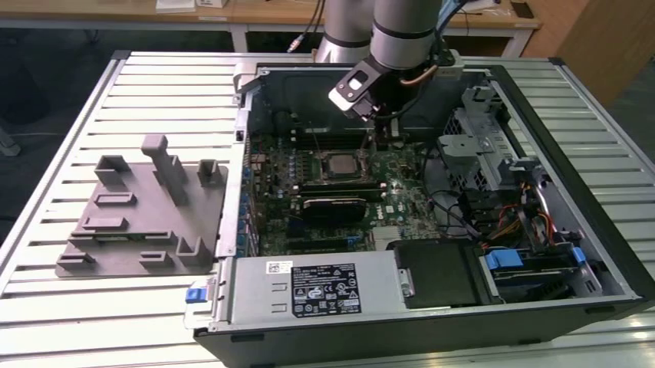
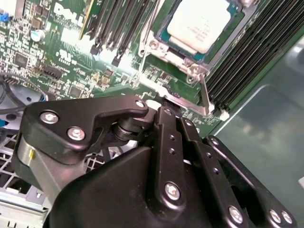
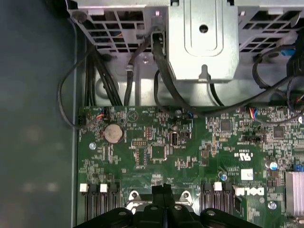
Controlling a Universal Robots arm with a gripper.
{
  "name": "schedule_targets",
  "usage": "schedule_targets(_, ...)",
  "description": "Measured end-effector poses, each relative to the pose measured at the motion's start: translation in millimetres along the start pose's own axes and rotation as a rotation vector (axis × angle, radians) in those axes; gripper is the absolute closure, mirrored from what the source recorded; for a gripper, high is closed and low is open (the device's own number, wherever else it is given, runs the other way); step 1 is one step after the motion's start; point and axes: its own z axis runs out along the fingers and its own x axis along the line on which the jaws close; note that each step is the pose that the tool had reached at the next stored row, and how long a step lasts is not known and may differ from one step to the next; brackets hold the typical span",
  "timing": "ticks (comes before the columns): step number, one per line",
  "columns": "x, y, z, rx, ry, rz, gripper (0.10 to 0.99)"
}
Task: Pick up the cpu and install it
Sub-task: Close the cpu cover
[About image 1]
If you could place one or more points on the small blue plastic clip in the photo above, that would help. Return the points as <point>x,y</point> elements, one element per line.
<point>578,256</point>

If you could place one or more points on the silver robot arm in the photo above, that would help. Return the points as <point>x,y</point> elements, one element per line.
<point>399,38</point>

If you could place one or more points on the grey parts rack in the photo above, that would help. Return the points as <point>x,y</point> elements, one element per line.
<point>154,214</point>

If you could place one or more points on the grey metal leg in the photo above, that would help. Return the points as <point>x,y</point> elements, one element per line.
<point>10,143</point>

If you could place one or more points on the black graphics card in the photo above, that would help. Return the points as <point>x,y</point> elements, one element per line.
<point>333,211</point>

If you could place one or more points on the wooden desk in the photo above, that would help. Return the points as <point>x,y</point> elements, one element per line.
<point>102,9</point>

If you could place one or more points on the black phone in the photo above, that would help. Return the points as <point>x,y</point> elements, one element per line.
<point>523,9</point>

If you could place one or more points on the white paper box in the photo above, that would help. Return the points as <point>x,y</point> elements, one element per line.
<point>174,4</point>

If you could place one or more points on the silver power supply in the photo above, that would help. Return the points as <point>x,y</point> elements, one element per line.
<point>246,276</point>

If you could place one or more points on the thin metal locking lever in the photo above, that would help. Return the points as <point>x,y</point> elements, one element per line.
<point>319,145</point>

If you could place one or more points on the blue case latch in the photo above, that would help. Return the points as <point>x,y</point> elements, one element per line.
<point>194,296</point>

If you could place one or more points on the black expansion slot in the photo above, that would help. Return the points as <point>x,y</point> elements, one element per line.
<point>313,246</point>

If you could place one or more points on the green RAM stick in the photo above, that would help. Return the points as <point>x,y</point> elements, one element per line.
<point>121,238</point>

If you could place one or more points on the wooden cabinet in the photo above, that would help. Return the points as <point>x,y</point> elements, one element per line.
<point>603,38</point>

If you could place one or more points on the blue disk carrier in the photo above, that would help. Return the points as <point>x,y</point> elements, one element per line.
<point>503,260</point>

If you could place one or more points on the black plastic cover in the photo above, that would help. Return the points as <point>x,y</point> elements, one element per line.
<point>441,272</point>

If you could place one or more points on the silver disk bay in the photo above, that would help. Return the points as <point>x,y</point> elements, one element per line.
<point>591,281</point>

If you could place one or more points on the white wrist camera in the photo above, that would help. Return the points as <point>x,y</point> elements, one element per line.
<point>353,88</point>

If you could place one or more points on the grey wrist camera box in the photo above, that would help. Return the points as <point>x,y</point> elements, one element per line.
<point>450,69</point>

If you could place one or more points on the silver CPU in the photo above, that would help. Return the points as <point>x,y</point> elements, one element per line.
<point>345,164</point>

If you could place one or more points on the silver metal drive cage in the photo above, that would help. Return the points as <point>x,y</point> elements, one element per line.
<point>463,149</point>

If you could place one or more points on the CPU socket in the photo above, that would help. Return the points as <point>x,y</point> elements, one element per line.
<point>323,165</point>

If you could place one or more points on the black PC case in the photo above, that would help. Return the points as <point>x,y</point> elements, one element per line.
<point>333,345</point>

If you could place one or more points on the small white box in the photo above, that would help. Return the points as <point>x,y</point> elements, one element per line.
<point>213,3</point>

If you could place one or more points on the silver chipset heat sink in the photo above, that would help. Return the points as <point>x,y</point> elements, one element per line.
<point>387,234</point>

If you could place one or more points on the green motherboard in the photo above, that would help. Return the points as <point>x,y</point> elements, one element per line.
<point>279,184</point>

